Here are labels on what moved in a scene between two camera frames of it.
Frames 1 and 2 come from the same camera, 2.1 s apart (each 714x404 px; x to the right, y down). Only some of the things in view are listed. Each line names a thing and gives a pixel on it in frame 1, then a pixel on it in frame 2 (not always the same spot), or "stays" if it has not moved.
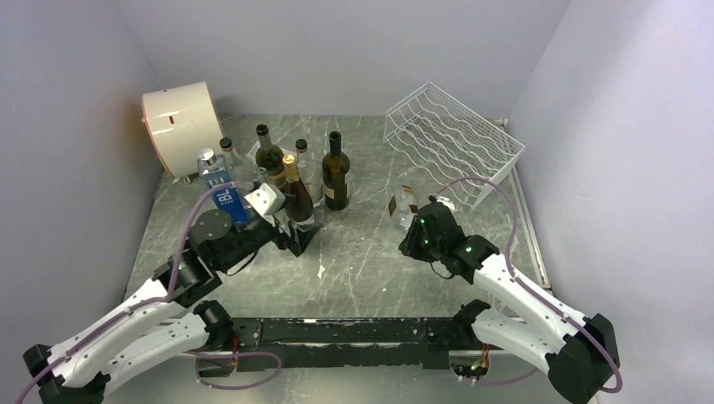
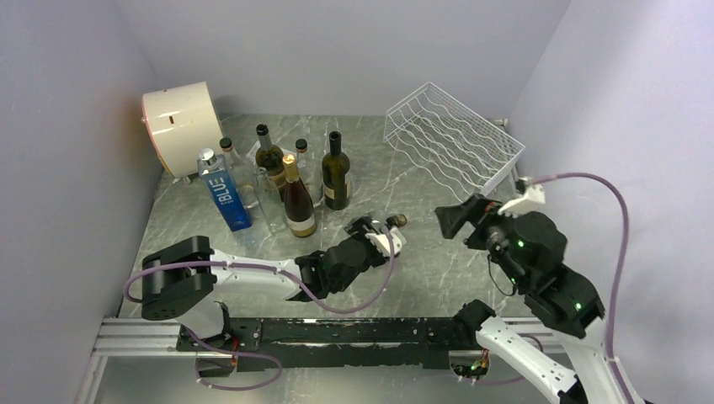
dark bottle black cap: (403, 201) → (397, 220)
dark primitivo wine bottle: (270, 157) stays
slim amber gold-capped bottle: (299, 207) stays
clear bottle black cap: (310, 173) stays
